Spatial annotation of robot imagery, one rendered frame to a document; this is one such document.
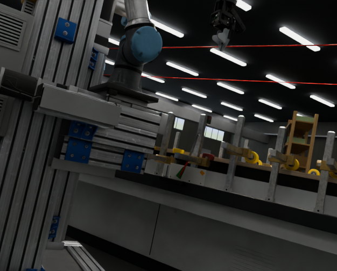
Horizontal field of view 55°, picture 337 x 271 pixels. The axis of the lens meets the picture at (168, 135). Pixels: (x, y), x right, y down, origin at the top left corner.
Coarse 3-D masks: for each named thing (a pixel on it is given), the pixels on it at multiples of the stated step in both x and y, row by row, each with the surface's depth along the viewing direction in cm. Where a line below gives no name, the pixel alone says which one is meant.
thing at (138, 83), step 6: (114, 66) 133; (120, 66) 130; (126, 66) 129; (114, 72) 131; (120, 72) 129; (126, 72) 129; (132, 72) 130; (138, 72) 132; (114, 78) 128; (120, 78) 129; (126, 78) 128; (132, 78) 129; (138, 78) 132; (120, 84) 127; (126, 84) 127; (132, 84) 128; (138, 84) 131; (138, 90) 130
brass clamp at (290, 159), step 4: (268, 156) 183; (288, 156) 177; (292, 156) 176; (268, 160) 184; (272, 160) 181; (276, 160) 180; (288, 160) 177; (292, 160) 176; (288, 164) 177; (292, 164) 176
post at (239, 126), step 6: (240, 120) 196; (240, 126) 195; (240, 132) 194; (234, 138) 196; (240, 138) 195; (234, 144) 195; (234, 156) 194; (234, 162) 193; (228, 168) 194; (234, 168) 194; (228, 174) 193; (234, 174) 195; (228, 180) 193; (228, 186) 192
